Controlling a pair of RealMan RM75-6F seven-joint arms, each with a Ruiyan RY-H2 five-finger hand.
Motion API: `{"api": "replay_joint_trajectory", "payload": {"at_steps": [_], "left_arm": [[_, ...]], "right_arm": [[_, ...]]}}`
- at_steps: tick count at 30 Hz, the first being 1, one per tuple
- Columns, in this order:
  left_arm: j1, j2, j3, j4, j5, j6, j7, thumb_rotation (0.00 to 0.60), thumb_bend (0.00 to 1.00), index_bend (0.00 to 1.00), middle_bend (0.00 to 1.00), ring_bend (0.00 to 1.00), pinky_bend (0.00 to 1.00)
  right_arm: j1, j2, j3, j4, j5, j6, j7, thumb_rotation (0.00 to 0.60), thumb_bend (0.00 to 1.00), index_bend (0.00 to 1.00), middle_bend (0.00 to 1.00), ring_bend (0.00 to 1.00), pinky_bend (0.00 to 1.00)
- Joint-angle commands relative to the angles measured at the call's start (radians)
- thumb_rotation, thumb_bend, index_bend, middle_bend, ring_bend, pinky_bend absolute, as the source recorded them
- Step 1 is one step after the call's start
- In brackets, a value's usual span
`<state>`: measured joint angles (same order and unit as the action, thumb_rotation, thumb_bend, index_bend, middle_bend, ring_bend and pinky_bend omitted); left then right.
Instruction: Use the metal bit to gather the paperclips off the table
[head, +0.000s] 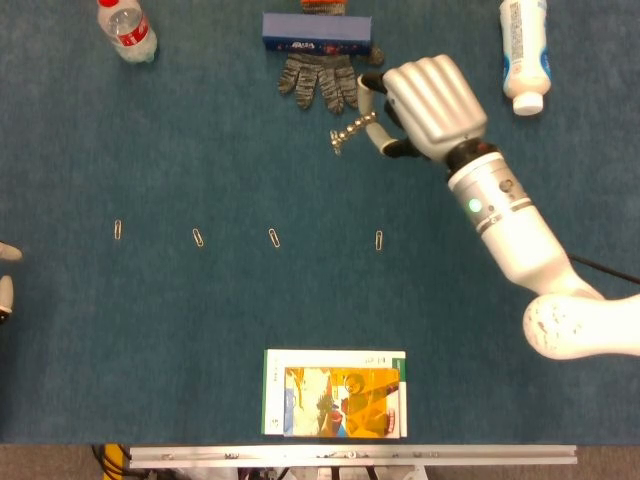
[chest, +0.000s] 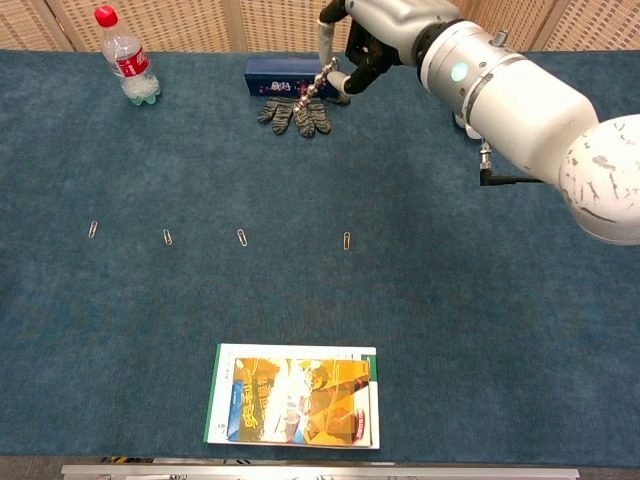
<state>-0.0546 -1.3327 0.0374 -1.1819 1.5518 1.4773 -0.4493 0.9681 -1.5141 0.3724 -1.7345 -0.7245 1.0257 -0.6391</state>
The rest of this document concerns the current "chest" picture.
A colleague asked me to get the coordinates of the metal bolt tool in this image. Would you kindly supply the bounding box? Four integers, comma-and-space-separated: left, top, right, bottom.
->
294, 56, 342, 118

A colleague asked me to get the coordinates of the clear bottle red label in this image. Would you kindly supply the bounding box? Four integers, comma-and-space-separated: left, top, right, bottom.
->
94, 4, 163, 108

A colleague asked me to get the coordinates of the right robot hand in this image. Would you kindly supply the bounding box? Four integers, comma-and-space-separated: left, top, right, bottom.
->
317, 0, 464, 96

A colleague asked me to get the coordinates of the grey knit work glove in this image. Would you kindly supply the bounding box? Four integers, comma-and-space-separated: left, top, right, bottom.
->
256, 89, 352, 140

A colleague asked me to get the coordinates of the aluminium profile rail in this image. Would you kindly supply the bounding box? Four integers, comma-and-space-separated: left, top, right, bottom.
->
60, 463, 581, 480

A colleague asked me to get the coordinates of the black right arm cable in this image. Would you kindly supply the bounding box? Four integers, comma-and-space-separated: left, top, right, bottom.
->
478, 141, 547, 188

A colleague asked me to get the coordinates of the white green book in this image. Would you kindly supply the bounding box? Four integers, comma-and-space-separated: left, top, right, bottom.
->
203, 342, 381, 450

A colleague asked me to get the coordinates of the white lotion bottle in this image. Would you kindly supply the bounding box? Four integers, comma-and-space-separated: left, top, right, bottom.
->
451, 110, 484, 141

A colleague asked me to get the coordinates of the beige folding screen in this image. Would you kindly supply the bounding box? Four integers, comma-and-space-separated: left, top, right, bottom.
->
0, 0, 640, 53

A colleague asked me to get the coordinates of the yellow cover book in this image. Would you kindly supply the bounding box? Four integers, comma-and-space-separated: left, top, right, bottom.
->
225, 356, 374, 446

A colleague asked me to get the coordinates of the blue rectangular box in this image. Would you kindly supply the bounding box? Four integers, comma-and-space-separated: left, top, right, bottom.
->
243, 57, 342, 98

